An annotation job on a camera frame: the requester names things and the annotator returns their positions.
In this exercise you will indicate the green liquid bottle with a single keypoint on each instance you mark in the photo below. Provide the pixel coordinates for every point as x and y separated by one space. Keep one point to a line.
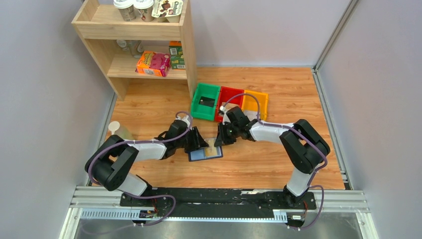
116 128

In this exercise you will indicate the white lidded cup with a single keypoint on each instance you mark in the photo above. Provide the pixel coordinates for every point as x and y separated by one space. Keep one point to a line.
145 8
126 9

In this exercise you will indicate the gold card in bin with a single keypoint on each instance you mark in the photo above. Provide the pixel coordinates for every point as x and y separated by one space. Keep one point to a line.
230 106

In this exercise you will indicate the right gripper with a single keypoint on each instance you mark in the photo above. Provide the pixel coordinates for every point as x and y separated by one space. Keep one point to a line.
221 139

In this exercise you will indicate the white lidded cup right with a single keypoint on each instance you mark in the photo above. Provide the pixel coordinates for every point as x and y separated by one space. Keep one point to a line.
145 8

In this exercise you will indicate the black card in bin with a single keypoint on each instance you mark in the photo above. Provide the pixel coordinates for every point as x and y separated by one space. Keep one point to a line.
206 101

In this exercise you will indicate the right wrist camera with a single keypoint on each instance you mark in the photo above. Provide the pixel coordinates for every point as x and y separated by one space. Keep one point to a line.
222 112

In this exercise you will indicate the yellow plastic bin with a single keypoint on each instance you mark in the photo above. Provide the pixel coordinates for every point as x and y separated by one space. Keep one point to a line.
250 104

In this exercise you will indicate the chocolate pudding cup pack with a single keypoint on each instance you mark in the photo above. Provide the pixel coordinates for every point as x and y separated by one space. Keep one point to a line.
169 10

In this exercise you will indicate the red plastic bin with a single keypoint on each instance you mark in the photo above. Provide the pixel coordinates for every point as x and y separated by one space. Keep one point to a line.
225 94

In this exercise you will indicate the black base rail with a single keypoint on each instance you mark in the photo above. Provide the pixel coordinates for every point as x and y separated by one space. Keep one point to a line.
219 203

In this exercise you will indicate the green plastic bin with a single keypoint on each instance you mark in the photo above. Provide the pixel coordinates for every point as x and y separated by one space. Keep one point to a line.
203 112

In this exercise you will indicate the navy blue card holder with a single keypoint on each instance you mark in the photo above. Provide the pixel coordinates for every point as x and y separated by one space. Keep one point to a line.
199 155

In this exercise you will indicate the silver VIP card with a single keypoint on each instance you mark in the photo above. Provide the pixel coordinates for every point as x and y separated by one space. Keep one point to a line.
252 115

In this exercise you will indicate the clear bottle on shelf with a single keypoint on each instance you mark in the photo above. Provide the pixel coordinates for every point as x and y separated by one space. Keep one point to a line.
134 47

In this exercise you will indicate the orange pink snack box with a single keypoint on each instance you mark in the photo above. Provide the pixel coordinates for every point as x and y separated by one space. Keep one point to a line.
154 64

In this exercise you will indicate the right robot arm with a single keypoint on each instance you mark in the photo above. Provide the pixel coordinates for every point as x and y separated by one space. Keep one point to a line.
305 147

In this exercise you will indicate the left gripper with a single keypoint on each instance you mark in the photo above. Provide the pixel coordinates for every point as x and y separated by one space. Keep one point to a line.
198 141

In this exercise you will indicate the green juice carton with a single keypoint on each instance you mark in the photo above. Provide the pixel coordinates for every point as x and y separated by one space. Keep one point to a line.
177 60

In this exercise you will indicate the wooden shelf unit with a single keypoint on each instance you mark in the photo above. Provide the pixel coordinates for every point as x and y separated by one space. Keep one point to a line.
100 26

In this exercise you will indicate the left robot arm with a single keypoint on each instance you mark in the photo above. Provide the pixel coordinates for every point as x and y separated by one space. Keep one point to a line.
111 163

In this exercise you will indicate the white lidded cup left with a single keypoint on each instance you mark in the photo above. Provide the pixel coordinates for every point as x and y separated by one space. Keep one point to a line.
126 9

